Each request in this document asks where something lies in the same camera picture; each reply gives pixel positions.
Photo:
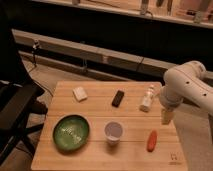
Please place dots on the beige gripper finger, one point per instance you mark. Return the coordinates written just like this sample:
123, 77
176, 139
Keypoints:
166, 116

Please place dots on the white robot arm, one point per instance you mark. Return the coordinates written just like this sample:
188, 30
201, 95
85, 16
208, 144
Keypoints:
185, 81

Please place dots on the small white bottle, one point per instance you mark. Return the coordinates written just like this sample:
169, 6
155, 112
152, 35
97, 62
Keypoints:
147, 99

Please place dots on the orange carrot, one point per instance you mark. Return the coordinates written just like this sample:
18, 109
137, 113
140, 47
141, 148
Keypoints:
152, 140

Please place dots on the black rectangular block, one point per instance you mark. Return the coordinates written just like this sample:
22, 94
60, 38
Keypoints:
118, 98

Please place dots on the white sponge block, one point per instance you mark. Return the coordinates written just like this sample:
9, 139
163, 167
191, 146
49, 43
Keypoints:
79, 93

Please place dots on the green round plate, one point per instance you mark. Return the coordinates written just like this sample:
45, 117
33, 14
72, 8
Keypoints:
71, 133

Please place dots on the black office chair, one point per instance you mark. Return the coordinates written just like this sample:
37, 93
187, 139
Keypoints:
16, 105

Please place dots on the long grey wall rail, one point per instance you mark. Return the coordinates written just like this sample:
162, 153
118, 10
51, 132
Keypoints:
116, 64

